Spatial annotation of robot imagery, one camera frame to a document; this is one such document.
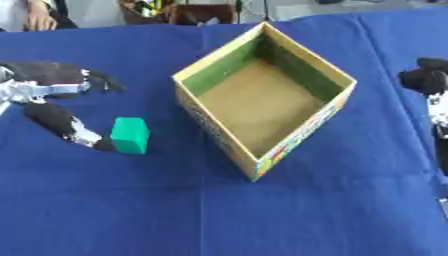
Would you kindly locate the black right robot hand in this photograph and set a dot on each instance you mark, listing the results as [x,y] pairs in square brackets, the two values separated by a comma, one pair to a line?
[424,78]

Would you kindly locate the brown bag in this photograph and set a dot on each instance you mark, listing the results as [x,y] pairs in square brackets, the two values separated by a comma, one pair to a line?
[181,12]

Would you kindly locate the black tripod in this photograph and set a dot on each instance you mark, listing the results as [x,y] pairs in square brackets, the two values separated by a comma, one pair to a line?
[254,9]

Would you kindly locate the green rectangular block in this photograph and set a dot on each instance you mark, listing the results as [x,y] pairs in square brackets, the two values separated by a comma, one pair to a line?
[130,135]

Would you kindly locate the tan cardboard box green inside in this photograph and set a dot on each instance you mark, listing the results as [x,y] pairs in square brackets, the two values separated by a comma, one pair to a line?
[262,100]

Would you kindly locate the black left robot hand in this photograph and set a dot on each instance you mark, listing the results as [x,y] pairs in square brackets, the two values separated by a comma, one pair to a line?
[49,74]

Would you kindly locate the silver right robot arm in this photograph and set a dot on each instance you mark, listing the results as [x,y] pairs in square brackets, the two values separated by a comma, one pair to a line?
[441,133]

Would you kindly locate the person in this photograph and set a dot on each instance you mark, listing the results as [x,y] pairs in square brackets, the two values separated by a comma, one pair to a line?
[26,13]

